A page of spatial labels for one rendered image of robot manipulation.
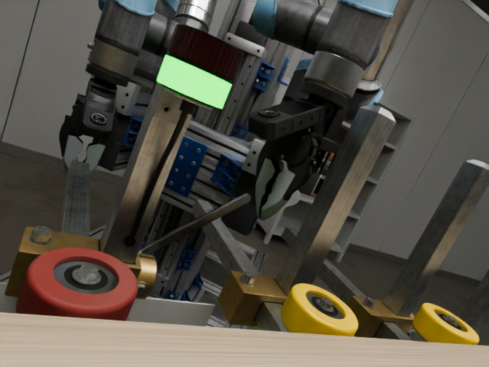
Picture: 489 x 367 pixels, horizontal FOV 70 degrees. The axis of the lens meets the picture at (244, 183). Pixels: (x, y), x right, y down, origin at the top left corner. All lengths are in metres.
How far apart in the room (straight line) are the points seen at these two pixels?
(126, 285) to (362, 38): 0.41
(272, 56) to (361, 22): 0.81
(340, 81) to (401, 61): 3.49
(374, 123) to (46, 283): 0.38
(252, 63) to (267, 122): 0.78
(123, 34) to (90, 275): 0.44
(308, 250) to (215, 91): 0.27
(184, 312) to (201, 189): 0.66
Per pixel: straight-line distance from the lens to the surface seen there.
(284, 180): 0.51
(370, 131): 0.46
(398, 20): 0.99
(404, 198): 4.54
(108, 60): 0.65
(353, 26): 0.52
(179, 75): 0.29
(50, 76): 3.06
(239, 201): 0.51
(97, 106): 0.62
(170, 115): 0.34
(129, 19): 0.65
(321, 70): 0.51
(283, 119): 0.44
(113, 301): 0.28
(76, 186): 0.58
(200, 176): 1.12
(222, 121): 1.22
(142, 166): 0.35
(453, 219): 0.66
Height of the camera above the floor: 1.07
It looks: 12 degrees down
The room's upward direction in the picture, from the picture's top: 24 degrees clockwise
